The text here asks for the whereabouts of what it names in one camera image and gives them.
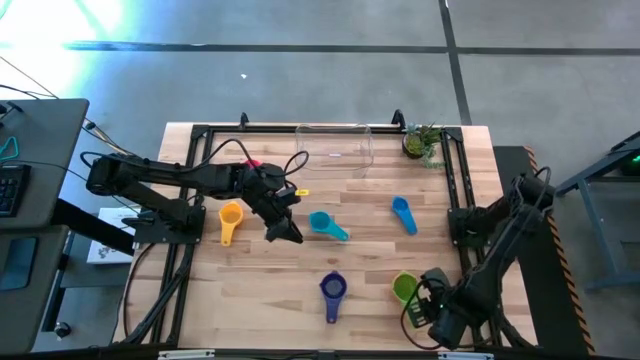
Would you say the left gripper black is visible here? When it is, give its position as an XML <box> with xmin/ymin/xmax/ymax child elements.
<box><xmin>252</xmin><ymin>184</ymin><xmax>305</xmax><ymax>245</ymax></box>

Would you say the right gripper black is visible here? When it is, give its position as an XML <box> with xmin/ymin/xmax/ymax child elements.
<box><xmin>409</xmin><ymin>267</ymin><xmax>451</xmax><ymax>330</ymax></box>

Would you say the green measuring cup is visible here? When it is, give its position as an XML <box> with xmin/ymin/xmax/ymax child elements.
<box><xmin>391</xmin><ymin>270</ymin><xmax>424</xmax><ymax>329</ymax></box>

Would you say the teal measuring cup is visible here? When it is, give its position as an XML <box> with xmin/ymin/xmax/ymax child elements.
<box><xmin>308</xmin><ymin>210</ymin><xmax>351</xmax><ymax>243</ymax></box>

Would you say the yellow measuring cup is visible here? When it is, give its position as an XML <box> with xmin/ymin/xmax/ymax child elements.
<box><xmin>218</xmin><ymin>201</ymin><xmax>245</xmax><ymax>248</ymax></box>

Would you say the purple measuring cup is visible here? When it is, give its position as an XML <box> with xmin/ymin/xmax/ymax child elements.
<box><xmin>319</xmin><ymin>270</ymin><xmax>348</xmax><ymax>325</ymax></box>

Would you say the small blue measuring cup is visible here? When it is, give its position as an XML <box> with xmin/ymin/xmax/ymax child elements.
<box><xmin>391</xmin><ymin>195</ymin><xmax>419</xmax><ymax>236</ymax></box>

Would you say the clear plastic basket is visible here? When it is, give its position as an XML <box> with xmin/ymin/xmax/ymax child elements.
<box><xmin>294</xmin><ymin>123</ymin><xmax>375</xmax><ymax>180</ymax></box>

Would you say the black hazard-striped floor mat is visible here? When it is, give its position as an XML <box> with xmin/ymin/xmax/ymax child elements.
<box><xmin>492</xmin><ymin>144</ymin><xmax>596</xmax><ymax>356</ymax></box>

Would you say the potted succulent plant black pot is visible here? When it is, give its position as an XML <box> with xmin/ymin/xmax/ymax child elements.
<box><xmin>401</xmin><ymin>122</ymin><xmax>447</xmax><ymax>170</ymax></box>

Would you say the white paper booklet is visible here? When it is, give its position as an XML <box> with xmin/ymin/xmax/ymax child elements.
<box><xmin>86</xmin><ymin>206</ymin><xmax>141</xmax><ymax>265</ymax></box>

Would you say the blue-grey metal table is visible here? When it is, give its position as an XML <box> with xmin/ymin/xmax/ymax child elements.
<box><xmin>554</xmin><ymin>130</ymin><xmax>640</xmax><ymax>292</ymax></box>

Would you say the grey side table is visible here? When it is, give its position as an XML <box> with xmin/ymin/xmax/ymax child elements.
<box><xmin>0</xmin><ymin>224</ymin><xmax>69</xmax><ymax>356</ymax></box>

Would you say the grey desk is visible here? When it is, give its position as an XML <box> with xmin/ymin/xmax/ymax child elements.
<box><xmin>0</xmin><ymin>98</ymin><xmax>90</xmax><ymax>231</ymax></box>

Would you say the black keyboard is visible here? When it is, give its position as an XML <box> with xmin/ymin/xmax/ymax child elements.
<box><xmin>0</xmin><ymin>164</ymin><xmax>31</xmax><ymax>219</ymax></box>

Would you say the teal loop clip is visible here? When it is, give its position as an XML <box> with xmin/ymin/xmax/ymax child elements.
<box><xmin>0</xmin><ymin>135</ymin><xmax>20</xmax><ymax>164</ymax></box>

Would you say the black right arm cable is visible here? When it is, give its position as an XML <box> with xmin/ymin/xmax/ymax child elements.
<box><xmin>399</xmin><ymin>279</ymin><xmax>441</xmax><ymax>351</ymax></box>

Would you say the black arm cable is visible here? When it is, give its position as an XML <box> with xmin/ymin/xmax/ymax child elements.
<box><xmin>197</xmin><ymin>138</ymin><xmax>310</xmax><ymax>179</ymax></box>
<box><xmin>399</xmin><ymin>279</ymin><xmax>441</xmax><ymax>351</ymax></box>

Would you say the white metal bracket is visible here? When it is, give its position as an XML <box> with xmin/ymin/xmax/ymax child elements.
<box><xmin>157</xmin><ymin>349</ymin><xmax>216</xmax><ymax>360</ymax></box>
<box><xmin>437</xmin><ymin>351</ymin><xmax>495</xmax><ymax>360</ymax></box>

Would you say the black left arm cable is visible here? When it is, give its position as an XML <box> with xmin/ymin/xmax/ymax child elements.
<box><xmin>197</xmin><ymin>138</ymin><xmax>310</xmax><ymax>179</ymax></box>

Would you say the black aluminium table frame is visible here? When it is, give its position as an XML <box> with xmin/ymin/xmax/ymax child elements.
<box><xmin>122</xmin><ymin>108</ymin><xmax>501</xmax><ymax>351</ymax></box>

